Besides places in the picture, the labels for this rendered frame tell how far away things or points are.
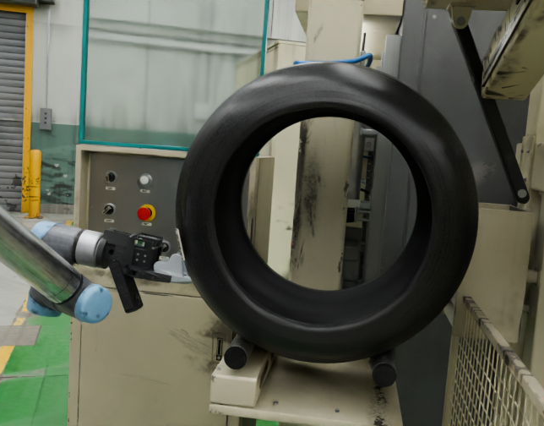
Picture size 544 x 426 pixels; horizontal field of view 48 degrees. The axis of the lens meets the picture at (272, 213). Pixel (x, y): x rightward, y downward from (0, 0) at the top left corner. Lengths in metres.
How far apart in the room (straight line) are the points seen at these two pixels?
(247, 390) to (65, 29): 9.27
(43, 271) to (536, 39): 0.97
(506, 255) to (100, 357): 1.22
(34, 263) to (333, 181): 0.71
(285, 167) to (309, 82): 3.45
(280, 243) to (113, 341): 2.79
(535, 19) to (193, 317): 1.23
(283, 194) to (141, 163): 2.75
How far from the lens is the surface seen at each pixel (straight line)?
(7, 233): 1.14
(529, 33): 1.18
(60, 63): 10.16
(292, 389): 1.33
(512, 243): 1.46
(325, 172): 1.48
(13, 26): 10.35
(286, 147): 4.55
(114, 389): 2.02
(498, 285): 1.47
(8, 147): 10.25
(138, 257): 1.29
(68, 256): 1.34
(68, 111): 10.10
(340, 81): 1.11
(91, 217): 1.97
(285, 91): 1.11
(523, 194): 1.46
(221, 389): 1.22
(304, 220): 1.49
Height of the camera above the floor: 1.31
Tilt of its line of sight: 6 degrees down
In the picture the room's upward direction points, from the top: 4 degrees clockwise
